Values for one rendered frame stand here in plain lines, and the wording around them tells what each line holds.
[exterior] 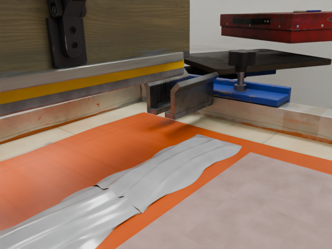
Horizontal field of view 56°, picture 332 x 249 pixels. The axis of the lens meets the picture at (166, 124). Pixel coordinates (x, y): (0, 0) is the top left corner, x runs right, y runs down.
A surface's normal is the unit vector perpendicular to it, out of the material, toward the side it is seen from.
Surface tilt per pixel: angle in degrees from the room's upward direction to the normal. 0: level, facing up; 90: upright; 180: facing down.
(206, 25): 90
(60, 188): 0
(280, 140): 0
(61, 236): 29
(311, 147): 0
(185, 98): 90
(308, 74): 90
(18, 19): 90
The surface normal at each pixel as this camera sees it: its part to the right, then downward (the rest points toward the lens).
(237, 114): -0.65, 0.27
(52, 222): 0.31, -0.67
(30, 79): 0.76, 0.20
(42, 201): -0.02, -0.94
